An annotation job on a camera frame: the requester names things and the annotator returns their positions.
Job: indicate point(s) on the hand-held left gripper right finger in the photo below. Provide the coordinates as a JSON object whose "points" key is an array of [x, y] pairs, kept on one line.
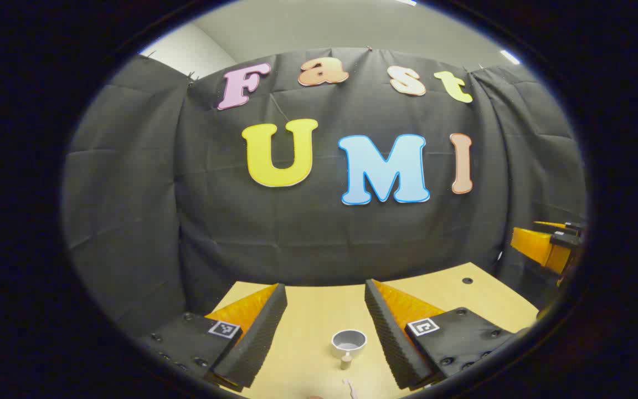
{"points": [[388, 338]]}

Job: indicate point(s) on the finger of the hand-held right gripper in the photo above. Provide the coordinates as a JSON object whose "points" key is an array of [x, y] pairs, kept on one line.
{"points": [[532, 246], [574, 226]]}

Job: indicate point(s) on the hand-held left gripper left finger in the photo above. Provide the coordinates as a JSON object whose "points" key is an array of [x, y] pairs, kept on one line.
{"points": [[263, 332]]}

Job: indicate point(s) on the ceiling light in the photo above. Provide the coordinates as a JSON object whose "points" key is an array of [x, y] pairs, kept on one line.
{"points": [[406, 2], [510, 56]]}

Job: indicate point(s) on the light wooden desktop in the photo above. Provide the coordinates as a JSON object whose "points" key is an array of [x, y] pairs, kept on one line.
{"points": [[319, 310]]}

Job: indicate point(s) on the black backdrop cloth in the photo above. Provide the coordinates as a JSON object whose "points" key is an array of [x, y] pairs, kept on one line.
{"points": [[319, 238]]}

